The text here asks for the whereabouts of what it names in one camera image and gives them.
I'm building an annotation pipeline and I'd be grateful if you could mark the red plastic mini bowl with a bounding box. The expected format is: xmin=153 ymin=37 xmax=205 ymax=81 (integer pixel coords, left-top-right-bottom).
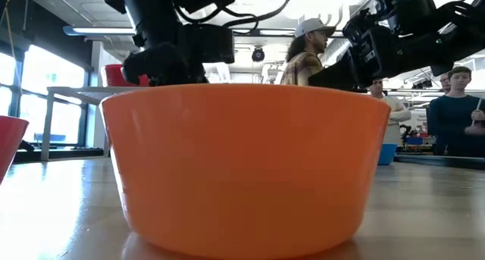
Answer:
xmin=99 ymin=64 xmax=152 ymax=88
xmin=0 ymin=115 xmax=30 ymax=186

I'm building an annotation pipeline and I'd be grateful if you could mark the person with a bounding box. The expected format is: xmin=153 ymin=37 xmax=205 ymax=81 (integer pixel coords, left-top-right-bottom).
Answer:
xmin=369 ymin=77 xmax=412 ymax=146
xmin=439 ymin=73 xmax=452 ymax=96
xmin=280 ymin=17 xmax=337 ymax=87
xmin=427 ymin=65 xmax=485 ymax=158

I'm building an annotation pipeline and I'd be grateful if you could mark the blue plastic mini bowl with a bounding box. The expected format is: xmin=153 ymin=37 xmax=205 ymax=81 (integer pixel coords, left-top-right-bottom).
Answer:
xmin=377 ymin=143 xmax=399 ymax=166

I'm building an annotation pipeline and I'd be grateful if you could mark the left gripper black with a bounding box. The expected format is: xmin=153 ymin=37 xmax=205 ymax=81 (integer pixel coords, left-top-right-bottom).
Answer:
xmin=121 ymin=0 xmax=209 ymax=87

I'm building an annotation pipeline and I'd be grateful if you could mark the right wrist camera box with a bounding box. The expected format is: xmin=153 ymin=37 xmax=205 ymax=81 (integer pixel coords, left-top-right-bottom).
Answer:
xmin=380 ymin=0 xmax=439 ymax=37

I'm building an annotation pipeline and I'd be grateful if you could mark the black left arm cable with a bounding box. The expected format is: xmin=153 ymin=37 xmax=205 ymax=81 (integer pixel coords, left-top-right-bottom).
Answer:
xmin=174 ymin=0 xmax=295 ymax=36

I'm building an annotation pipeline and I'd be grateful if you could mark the black round hanging device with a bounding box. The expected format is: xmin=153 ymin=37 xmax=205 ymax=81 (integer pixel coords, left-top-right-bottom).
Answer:
xmin=251 ymin=46 xmax=266 ymax=63

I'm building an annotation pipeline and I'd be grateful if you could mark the grey tablet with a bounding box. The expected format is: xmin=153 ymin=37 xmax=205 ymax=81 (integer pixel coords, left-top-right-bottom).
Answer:
xmin=471 ymin=98 xmax=483 ymax=127

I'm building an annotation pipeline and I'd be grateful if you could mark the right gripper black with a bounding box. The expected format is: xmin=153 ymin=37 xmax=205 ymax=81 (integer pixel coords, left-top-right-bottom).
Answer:
xmin=308 ymin=8 xmax=402 ymax=92

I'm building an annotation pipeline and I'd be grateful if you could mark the orange plastic mini bowl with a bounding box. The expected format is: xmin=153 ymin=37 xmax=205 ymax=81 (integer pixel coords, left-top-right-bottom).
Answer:
xmin=99 ymin=83 xmax=392 ymax=260

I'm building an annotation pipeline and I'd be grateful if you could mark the long ceiling light bar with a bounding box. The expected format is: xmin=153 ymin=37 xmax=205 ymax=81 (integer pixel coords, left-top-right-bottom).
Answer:
xmin=62 ymin=24 xmax=344 ymax=38

